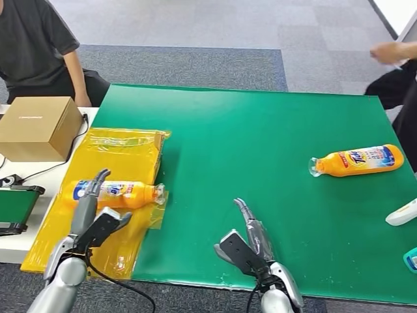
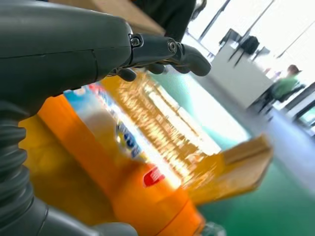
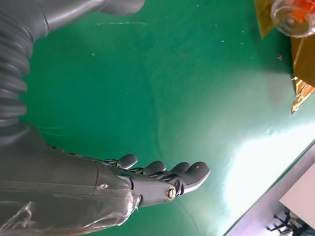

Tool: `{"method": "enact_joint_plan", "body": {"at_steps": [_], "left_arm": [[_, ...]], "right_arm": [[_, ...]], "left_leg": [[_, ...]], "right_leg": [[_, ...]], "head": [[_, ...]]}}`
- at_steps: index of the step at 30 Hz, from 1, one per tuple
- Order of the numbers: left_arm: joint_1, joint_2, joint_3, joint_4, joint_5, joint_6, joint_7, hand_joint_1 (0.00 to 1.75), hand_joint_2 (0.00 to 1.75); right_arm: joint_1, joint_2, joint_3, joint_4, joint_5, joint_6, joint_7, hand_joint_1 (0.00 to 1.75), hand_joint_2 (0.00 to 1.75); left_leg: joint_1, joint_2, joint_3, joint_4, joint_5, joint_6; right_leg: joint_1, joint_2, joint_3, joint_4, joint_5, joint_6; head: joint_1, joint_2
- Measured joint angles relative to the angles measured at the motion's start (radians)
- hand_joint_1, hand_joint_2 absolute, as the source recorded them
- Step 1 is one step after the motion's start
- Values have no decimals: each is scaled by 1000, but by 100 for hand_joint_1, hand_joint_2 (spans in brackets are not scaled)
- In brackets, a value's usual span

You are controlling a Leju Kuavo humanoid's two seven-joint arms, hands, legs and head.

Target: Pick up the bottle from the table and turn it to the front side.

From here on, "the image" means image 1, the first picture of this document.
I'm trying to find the yellow taped cardboard sheet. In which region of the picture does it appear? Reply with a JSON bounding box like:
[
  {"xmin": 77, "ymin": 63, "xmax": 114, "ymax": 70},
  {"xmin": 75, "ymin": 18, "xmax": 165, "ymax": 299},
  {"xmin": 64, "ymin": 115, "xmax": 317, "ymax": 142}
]
[{"xmin": 20, "ymin": 127, "xmax": 172, "ymax": 281}]

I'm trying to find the white handheld device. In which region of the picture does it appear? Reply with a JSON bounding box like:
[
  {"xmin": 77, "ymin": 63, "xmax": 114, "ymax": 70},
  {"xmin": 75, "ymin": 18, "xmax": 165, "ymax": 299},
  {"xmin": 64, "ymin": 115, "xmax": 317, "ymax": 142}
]
[{"xmin": 385, "ymin": 198, "xmax": 417, "ymax": 227}]

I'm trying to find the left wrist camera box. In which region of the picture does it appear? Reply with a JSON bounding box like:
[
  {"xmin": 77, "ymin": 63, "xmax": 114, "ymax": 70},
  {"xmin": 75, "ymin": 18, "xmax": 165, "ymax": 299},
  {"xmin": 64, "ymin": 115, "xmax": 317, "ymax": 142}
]
[{"xmin": 76, "ymin": 207, "xmax": 133, "ymax": 254}]

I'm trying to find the orange detergent bottle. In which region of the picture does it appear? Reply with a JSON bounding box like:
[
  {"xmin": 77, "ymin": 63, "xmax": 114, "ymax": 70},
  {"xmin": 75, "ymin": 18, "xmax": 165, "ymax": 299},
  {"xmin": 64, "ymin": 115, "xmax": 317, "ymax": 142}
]
[
  {"xmin": 308, "ymin": 143, "xmax": 405, "ymax": 179},
  {"xmin": 62, "ymin": 179, "xmax": 166, "ymax": 211}
]

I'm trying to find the thin black power cable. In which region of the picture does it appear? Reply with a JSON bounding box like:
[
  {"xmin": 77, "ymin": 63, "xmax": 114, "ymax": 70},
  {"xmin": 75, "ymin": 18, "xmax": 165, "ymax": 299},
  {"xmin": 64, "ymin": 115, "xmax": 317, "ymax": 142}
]
[{"xmin": 17, "ymin": 113, "xmax": 90, "ymax": 183}]

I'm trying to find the black power adapter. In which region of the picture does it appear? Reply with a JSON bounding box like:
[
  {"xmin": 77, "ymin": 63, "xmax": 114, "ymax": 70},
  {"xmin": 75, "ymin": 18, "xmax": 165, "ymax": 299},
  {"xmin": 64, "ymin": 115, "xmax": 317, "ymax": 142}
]
[{"xmin": 0, "ymin": 173, "xmax": 24, "ymax": 188}]

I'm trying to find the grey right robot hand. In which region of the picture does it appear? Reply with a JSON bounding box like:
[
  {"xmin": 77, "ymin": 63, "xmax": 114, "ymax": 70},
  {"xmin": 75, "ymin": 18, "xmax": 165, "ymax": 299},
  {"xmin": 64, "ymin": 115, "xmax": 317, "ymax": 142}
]
[{"xmin": 233, "ymin": 198, "xmax": 275, "ymax": 265}]

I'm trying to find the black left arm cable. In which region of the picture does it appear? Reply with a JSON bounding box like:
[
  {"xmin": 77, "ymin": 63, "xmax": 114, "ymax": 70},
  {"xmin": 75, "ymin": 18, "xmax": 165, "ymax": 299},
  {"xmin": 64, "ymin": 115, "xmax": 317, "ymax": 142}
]
[{"xmin": 85, "ymin": 250, "xmax": 156, "ymax": 313}]

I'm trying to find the person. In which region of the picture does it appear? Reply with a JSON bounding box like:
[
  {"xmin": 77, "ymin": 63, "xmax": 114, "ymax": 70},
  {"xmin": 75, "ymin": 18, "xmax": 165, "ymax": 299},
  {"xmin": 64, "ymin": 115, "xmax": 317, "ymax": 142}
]
[
  {"xmin": 364, "ymin": 40, "xmax": 417, "ymax": 173},
  {"xmin": 0, "ymin": 0, "xmax": 112, "ymax": 108}
]

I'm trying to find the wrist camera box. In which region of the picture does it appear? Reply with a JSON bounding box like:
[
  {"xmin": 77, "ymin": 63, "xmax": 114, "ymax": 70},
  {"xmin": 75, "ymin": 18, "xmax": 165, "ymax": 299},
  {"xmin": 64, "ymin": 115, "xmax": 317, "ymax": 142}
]
[
  {"xmin": 76, "ymin": 207, "xmax": 133, "ymax": 254},
  {"xmin": 214, "ymin": 229, "xmax": 266, "ymax": 278}
]

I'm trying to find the green screen tablet device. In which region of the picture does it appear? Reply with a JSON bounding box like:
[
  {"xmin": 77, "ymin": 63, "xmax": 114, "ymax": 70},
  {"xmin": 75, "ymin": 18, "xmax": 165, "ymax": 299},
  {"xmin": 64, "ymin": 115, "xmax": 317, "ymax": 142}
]
[{"xmin": 0, "ymin": 185, "xmax": 46, "ymax": 237}]

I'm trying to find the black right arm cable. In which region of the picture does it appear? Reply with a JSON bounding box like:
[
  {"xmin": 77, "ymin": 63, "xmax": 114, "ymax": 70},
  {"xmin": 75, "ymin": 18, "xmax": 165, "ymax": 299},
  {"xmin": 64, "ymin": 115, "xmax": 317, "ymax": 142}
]
[{"xmin": 246, "ymin": 282, "xmax": 261, "ymax": 313}]

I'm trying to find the brown cardboard box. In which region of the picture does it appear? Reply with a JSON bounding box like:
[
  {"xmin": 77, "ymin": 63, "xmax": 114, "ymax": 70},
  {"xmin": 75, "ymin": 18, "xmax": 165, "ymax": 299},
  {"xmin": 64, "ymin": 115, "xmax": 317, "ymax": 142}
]
[{"xmin": 0, "ymin": 96, "xmax": 84, "ymax": 163}]

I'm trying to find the teal plastic object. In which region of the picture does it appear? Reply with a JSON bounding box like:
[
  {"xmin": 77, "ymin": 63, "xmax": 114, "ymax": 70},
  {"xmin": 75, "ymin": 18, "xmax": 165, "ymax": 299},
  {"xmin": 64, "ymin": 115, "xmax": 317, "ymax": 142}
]
[{"xmin": 403, "ymin": 246, "xmax": 417, "ymax": 275}]

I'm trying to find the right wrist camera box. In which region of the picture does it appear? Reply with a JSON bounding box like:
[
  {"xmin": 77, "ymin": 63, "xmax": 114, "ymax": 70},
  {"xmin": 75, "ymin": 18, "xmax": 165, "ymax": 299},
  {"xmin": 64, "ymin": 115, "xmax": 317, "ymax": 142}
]
[{"xmin": 214, "ymin": 229, "xmax": 266, "ymax": 278}]

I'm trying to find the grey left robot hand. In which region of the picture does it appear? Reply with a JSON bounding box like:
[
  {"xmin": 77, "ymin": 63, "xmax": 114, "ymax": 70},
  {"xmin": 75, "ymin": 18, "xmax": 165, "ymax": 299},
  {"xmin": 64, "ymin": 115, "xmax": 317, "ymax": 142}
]
[{"xmin": 70, "ymin": 168, "xmax": 112, "ymax": 237}]

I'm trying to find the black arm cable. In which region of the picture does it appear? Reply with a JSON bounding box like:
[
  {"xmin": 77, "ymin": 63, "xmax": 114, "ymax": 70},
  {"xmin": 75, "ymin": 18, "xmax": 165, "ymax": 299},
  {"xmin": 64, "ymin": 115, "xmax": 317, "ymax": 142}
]
[
  {"xmin": 85, "ymin": 250, "xmax": 156, "ymax": 313},
  {"xmin": 246, "ymin": 282, "xmax": 261, "ymax": 313}
]

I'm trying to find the green table mat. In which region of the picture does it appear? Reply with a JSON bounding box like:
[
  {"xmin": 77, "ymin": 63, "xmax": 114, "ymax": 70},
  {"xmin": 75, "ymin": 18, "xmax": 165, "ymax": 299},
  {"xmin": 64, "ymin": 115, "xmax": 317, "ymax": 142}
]
[{"xmin": 92, "ymin": 83, "xmax": 417, "ymax": 305}]

